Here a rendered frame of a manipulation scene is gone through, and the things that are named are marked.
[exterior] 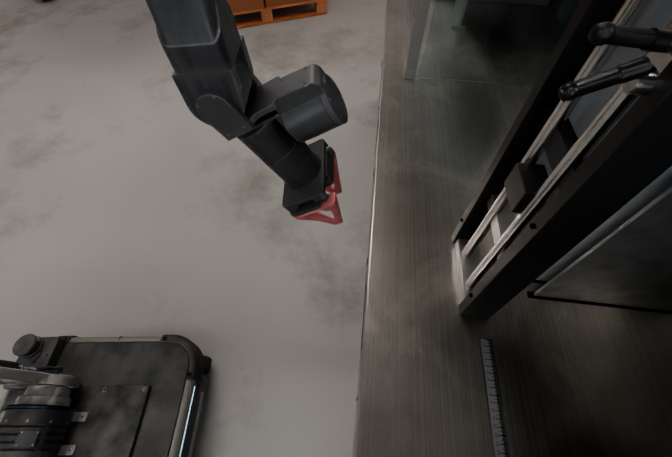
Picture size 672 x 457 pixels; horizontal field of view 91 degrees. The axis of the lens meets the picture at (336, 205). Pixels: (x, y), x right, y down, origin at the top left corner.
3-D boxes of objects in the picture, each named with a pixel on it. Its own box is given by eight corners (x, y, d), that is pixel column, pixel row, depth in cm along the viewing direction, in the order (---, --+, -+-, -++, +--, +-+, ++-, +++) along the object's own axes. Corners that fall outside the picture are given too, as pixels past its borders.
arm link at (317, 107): (207, 56, 37) (187, 105, 32) (290, 1, 33) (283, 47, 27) (273, 128, 46) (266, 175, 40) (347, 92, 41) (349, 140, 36)
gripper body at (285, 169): (330, 145, 49) (302, 110, 44) (330, 200, 43) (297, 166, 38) (294, 161, 51) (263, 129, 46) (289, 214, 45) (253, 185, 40)
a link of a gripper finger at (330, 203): (357, 191, 53) (326, 155, 46) (359, 229, 48) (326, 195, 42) (320, 204, 55) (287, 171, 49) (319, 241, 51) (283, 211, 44)
